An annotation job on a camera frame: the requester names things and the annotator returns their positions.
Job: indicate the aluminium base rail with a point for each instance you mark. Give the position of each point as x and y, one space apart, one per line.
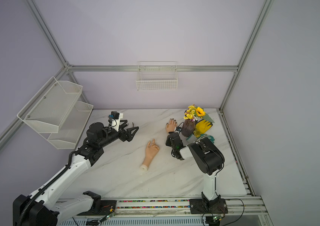
172 211

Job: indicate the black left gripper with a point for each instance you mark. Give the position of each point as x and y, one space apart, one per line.
123 137

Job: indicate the green grey work glove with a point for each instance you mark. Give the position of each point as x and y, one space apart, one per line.
193 138

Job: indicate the mannequin hand with black watch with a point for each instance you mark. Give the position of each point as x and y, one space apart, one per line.
151 151

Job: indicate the mannequin hand with white band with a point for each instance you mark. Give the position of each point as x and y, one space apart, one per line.
171 126

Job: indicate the yellow artificial flower bouquet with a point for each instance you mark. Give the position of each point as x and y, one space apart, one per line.
196 114

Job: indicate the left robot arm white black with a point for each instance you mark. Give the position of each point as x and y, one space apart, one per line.
40 208

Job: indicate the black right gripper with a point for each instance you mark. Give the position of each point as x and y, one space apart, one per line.
168 143

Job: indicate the white two-tier mesh shelf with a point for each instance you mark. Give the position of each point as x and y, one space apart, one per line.
57 114

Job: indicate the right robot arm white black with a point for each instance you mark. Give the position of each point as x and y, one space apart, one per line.
208 158

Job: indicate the aluminium frame profiles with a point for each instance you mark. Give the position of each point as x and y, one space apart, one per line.
149 60

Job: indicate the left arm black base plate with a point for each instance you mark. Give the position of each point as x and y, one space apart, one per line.
105 207

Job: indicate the white wire wall basket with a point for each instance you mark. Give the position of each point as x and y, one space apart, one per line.
157 75

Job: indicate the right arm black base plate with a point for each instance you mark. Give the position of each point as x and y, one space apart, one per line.
202 206

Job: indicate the yellow work glove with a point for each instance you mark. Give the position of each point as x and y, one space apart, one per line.
202 127

